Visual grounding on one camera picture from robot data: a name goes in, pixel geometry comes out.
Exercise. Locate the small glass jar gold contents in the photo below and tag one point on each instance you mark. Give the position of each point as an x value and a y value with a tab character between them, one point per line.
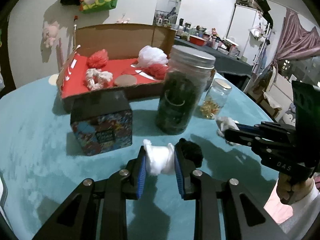
215	98

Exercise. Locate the white bath pouf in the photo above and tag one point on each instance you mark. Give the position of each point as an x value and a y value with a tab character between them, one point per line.
151	55

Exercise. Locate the black fuzzy pompom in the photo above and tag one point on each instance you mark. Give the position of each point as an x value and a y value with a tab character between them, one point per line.
191	151

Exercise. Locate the white fluffy bunny scrunchie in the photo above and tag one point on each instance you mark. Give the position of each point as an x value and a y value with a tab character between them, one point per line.
224	123

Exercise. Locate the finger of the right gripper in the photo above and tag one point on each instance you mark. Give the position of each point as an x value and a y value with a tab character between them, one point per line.
243	127
245	137

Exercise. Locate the white towel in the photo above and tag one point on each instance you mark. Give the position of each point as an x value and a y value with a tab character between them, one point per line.
159	159

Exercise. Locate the floral beauty cream tin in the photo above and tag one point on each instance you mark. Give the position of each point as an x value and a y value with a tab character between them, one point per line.
102	121

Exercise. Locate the coral red bath pouf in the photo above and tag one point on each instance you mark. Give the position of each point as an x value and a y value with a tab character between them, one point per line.
98	60

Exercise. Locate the large glass jar dark contents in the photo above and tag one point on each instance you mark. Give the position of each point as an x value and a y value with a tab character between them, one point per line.
188	71

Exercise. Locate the purple curtain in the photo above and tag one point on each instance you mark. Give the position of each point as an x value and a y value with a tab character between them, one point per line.
295	42

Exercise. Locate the mop handle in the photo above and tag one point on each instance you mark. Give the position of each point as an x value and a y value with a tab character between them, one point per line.
72	37

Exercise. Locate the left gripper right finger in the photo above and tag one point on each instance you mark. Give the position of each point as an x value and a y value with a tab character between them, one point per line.
223	209

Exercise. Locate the red basin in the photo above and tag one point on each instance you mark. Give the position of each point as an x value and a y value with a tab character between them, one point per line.
196	40

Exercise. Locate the cardboard box red lining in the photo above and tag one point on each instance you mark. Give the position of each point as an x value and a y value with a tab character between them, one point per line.
122	43

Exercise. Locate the pink plush behind box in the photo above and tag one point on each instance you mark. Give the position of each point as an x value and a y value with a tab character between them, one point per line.
123	20

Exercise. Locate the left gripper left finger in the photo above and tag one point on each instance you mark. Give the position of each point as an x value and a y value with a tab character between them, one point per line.
97	209

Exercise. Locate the pink plush toy on wall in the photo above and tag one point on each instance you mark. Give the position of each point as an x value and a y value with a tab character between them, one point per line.
49	33

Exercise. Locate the cream crochet scrunchie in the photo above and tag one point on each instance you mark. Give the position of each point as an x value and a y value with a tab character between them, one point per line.
97	79

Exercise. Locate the wall mirror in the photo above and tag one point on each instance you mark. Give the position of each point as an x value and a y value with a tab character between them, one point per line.
166	12

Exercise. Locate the person right hand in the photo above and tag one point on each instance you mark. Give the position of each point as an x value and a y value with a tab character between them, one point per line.
295	188

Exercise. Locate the white wardrobe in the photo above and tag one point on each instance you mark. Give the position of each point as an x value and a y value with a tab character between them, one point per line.
249	30

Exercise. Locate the tan round powder puff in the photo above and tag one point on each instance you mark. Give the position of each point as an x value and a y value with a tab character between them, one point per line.
125	80

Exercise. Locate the red knitted ball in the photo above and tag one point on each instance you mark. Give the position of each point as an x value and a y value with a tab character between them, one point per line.
157	71

